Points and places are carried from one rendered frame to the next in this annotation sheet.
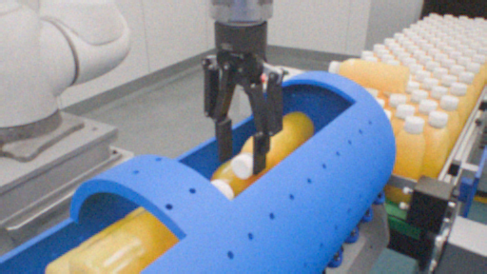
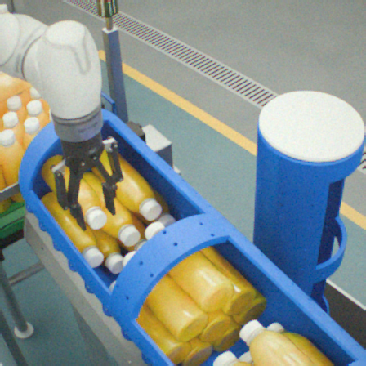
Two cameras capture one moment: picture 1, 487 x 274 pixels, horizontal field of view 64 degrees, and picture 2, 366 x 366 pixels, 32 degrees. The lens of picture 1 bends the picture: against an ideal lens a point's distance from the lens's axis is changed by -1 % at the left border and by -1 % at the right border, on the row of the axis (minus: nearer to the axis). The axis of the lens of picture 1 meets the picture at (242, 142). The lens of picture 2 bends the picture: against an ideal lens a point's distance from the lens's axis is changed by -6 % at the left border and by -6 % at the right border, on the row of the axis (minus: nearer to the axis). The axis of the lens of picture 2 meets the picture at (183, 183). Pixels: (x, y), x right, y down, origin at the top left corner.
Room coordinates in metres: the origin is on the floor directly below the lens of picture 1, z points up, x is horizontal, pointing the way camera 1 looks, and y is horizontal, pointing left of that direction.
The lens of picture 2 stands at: (0.06, 0.80, 2.08)
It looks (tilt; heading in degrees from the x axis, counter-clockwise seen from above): 44 degrees down; 291
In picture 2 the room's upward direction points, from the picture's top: 4 degrees counter-clockwise
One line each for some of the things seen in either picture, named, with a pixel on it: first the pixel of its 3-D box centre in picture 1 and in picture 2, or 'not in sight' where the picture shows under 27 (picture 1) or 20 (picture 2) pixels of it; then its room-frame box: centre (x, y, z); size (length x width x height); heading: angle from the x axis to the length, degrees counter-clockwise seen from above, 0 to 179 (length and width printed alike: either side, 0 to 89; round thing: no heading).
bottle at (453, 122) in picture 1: (439, 137); not in sight; (0.91, -0.52, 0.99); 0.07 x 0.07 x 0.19
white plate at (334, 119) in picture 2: not in sight; (313, 124); (0.21, -0.52, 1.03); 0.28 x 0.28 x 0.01
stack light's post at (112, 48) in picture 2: not in sight; (127, 166); (0.85, -0.72, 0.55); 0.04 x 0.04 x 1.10; 54
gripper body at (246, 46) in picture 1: (241, 53); (82, 148); (0.56, 0.00, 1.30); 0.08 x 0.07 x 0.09; 54
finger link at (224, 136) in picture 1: (224, 140); (78, 214); (0.58, 0.03, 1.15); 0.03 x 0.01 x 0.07; 144
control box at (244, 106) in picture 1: (273, 91); not in sight; (1.09, -0.09, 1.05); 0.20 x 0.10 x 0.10; 144
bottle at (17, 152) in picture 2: not in sight; (15, 167); (0.90, -0.20, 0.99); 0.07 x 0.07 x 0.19
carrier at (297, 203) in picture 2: not in sight; (300, 241); (0.21, -0.52, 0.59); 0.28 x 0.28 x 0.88
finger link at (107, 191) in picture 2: (260, 152); (109, 198); (0.54, -0.03, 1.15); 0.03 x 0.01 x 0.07; 144
